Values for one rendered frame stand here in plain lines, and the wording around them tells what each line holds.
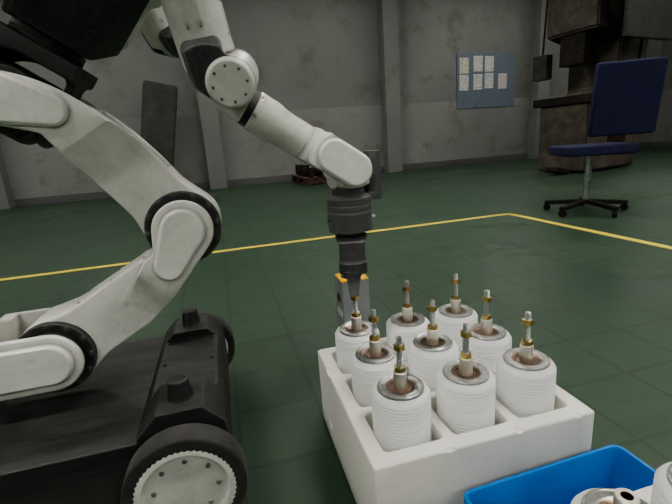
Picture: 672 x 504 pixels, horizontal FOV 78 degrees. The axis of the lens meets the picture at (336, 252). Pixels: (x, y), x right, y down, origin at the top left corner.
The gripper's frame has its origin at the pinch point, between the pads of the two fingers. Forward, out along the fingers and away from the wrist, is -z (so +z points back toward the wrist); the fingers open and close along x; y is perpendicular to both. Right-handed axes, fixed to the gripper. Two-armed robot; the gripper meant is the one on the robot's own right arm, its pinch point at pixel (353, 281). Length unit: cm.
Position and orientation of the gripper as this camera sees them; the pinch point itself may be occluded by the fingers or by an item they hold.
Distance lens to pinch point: 87.4
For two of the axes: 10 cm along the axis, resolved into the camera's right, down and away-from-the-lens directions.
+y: 10.0, -0.7, -0.3
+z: -0.7, -9.7, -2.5
